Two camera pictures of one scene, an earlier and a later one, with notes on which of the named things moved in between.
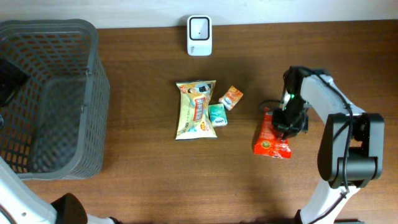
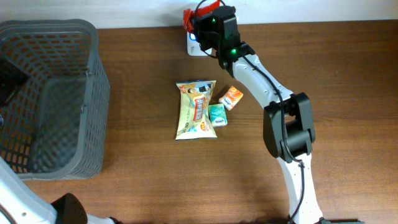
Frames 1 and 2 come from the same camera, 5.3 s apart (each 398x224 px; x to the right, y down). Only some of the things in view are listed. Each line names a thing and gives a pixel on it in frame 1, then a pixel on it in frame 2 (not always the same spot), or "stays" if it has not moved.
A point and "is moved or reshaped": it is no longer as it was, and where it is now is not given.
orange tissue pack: (231, 98) stays
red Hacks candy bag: (270, 142) is moved or reshaped
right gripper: (286, 125) to (203, 23)
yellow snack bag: (194, 119) stays
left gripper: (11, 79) stays
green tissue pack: (217, 114) stays
